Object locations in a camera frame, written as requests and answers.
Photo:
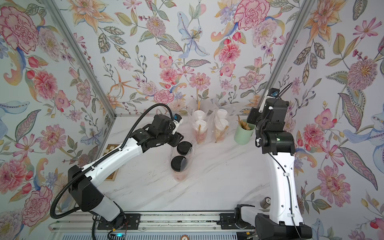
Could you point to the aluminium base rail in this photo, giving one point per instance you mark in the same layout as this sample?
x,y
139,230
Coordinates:
x,y
163,221

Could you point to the black lid red cup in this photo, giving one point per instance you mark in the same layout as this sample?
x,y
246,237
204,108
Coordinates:
x,y
179,168
185,148

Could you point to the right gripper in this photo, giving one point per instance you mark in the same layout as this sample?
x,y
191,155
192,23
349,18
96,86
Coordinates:
x,y
256,115

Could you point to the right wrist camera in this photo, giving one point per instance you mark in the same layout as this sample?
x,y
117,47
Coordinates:
x,y
270,93

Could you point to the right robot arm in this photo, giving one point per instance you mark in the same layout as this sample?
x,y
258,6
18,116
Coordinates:
x,y
284,221

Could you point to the white lid red back cup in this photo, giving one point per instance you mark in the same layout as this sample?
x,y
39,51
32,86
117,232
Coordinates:
x,y
200,131

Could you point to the white lid floral cup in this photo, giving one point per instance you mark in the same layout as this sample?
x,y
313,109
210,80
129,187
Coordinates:
x,y
221,114

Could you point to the white lid beige cup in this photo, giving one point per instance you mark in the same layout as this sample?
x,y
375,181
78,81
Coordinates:
x,y
219,126

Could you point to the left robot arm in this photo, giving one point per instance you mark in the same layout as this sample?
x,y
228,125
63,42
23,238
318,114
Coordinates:
x,y
84,181

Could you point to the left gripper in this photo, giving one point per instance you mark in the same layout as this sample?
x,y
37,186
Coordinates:
x,y
176,138

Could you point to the white lid red cup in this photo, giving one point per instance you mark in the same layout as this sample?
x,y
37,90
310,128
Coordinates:
x,y
200,131
199,115

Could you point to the wooden stir sticks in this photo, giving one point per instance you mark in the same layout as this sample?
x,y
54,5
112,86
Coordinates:
x,y
243,124

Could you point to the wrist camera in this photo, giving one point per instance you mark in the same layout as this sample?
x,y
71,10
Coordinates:
x,y
270,93
177,120

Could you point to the clear plastic carrier bag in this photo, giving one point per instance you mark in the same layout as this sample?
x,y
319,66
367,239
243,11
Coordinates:
x,y
232,110

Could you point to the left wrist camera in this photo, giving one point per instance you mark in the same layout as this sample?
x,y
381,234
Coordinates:
x,y
177,120

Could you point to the green cup holder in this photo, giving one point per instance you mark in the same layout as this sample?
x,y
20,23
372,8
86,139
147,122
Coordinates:
x,y
242,137

